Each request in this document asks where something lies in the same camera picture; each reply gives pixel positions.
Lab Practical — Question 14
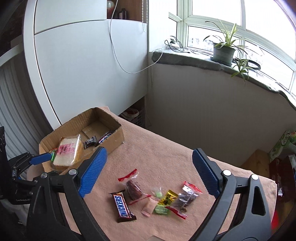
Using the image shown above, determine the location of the Snickers bar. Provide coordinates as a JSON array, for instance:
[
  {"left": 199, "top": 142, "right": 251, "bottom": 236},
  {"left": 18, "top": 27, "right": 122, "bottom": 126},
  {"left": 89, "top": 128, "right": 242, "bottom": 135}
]
[{"left": 110, "top": 190, "right": 137, "bottom": 223}]

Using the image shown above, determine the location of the dark red box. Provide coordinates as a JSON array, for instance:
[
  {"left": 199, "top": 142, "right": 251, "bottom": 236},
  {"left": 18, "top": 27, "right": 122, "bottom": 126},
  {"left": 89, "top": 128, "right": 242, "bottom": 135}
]
[{"left": 269, "top": 155, "right": 295, "bottom": 202}]

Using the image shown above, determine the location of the wooden shelf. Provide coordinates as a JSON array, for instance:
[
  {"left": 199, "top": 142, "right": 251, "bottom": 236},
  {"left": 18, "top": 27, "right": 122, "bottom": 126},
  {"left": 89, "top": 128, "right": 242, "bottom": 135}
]
[{"left": 106, "top": 0, "right": 149, "bottom": 23}]

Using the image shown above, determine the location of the cardboard box on floor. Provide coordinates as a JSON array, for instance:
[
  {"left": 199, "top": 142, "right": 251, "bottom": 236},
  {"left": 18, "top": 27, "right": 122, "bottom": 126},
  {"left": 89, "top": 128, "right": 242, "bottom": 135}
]
[{"left": 240, "top": 149, "right": 269, "bottom": 177}]

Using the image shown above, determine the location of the pink table cloth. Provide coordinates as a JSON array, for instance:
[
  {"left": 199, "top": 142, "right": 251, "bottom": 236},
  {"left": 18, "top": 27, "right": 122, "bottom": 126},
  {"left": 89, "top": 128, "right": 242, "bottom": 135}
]
[{"left": 26, "top": 106, "right": 278, "bottom": 241}]

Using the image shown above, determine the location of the pink candy packet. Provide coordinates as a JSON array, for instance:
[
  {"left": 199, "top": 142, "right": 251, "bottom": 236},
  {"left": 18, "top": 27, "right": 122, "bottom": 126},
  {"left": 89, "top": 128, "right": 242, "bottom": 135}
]
[{"left": 141, "top": 196, "right": 159, "bottom": 217}]

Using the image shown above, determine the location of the white hanging cable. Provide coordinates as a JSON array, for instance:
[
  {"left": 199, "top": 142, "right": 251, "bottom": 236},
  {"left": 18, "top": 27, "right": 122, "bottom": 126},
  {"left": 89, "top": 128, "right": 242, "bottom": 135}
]
[{"left": 109, "top": 0, "right": 165, "bottom": 75}]

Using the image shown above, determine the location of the small green tablet candy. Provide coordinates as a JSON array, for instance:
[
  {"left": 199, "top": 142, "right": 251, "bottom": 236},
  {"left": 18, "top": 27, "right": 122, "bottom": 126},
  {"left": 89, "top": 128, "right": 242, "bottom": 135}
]
[{"left": 151, "top": 187, "right": 163, "bottom": 199}]

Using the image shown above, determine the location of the laundry basket under cabinet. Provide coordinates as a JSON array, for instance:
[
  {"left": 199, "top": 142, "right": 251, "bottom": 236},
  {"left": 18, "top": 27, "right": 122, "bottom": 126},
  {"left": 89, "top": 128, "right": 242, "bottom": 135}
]
[{"left": 119, "top": 108, "right": 145, "bottom": 128}]

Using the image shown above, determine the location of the white bread packet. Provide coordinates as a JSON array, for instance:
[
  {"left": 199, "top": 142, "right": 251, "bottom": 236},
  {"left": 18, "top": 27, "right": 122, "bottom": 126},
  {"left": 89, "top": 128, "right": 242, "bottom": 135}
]
[{"left": 53, "top": 135, "right": 83, "bottom": 168}]

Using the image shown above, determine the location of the dark windowsill cover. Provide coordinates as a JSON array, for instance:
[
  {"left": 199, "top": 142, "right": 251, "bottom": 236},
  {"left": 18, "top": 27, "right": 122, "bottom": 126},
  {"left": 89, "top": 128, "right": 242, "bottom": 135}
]
[{"left": 152, "top": 49, "right": 295, "bottom": 108}]

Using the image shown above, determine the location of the black patterned candy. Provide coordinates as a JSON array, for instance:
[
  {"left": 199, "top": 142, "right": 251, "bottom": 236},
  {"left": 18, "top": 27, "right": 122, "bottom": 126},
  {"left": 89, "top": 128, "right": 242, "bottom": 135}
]
[{"left": 83, "top": 136, "right": 97, "bottom": 149}]

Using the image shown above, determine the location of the small trailing plant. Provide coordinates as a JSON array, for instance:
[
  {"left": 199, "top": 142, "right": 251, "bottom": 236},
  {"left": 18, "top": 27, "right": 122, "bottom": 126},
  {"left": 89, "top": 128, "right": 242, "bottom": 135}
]
[{"left": 231, "top": 58, "right": 258, "bottom": 84}]

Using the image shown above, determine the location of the green mint packet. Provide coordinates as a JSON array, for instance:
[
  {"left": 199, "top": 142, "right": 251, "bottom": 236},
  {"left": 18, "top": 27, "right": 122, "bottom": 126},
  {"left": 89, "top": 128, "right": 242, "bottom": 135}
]
[{"left": 154, "top": 204, "right": 170, "bottom": 215}]

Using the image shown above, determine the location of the green gift bag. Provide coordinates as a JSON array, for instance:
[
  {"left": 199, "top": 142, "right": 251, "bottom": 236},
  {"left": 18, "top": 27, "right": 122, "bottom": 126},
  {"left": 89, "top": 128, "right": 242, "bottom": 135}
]
[{"left": 268, "top": 131, "right": 295, "bottom": 162}]

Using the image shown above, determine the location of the window frame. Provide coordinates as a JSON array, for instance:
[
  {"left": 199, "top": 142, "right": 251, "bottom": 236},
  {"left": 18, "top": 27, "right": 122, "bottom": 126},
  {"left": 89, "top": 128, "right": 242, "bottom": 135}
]
[{"left": 168, "top": 0, "right": 295, "bottom": 95}]

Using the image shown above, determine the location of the dried fruit red-edged bag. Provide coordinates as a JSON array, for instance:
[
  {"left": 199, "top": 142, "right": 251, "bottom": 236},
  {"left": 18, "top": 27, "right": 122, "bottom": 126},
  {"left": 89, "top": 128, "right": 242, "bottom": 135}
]
[{"left": 165, "top": 181, "right": 203, "bottom": 220}]

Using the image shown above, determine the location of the yellow candy packet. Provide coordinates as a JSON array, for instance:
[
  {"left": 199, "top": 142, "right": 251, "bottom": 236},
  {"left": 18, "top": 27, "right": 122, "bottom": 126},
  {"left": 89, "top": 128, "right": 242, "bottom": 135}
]
[{"left": 159, "top": 190, "right": 178, "bottom": 206}]

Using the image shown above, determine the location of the dark date snack bag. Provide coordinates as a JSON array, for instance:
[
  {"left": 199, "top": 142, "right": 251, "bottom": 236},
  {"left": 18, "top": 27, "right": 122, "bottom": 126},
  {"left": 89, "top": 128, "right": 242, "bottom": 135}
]
[{"left": 118, "top": 169, "right": 151, "bottom": 205}]

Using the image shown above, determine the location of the green candy packet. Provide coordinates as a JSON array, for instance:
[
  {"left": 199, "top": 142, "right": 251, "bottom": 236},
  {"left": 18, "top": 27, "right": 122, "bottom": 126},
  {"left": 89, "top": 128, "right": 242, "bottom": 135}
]
[{"left": 49, "top": 148, "right": 57, "bottom": 162}]

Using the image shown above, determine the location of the white cabinet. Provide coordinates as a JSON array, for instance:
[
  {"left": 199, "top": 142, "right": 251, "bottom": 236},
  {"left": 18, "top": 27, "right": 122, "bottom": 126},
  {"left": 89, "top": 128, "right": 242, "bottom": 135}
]
[{"left": 23, "top": 1, "right": 147, "bottom": 128}]

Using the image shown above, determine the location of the potted spider plant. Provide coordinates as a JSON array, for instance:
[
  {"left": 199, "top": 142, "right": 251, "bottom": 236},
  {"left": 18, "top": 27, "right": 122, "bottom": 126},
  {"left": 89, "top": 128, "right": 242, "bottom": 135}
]
[{"left": 203, "top": 20, "right": 251, "bottom": 66}]

